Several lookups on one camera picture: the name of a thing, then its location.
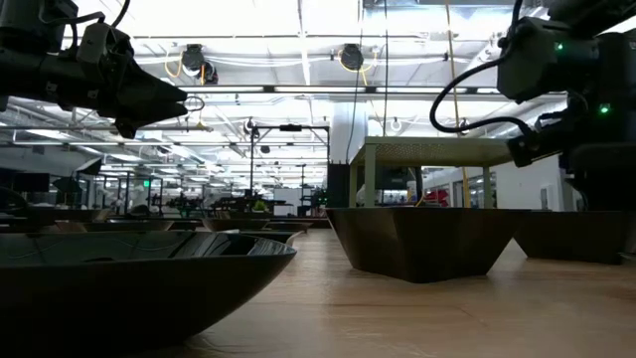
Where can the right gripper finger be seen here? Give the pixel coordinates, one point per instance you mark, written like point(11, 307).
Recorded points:
point(606, 179)

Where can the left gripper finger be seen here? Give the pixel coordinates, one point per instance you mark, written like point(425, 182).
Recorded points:
point(154, 92)
point(144, 115)

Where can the black wavy square plate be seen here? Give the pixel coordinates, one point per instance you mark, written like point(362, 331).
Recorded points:
point(571, 236)
point(422, 243)
point(69, 215)
point(233, 224)

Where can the black round mini plate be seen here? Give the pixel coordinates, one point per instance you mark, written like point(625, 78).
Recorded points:
point(124, 298)
point(129, 226)

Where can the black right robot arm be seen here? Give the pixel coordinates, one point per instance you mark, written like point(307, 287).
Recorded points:
point(546, 59)

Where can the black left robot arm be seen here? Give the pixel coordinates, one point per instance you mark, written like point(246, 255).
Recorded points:
point(20, 74)

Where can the small black hanging reel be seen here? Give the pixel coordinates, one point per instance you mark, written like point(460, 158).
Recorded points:
point(249, 126)
point(463, 126)

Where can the small background green plant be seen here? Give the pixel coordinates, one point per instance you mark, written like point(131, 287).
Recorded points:
point(259, 205)

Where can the red background object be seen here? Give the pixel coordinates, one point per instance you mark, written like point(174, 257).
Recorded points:
point(438, 197)

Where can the pale green perforated metal stand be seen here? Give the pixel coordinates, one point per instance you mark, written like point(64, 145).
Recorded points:
point(427, 151)

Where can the black background cabinet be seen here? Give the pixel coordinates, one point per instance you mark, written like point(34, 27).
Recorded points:
point(338, 186)

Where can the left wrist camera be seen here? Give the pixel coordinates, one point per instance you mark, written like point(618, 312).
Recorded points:
point(102, 42)

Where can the black background gantry frame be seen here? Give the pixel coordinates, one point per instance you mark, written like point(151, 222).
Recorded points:
point(290, 127)

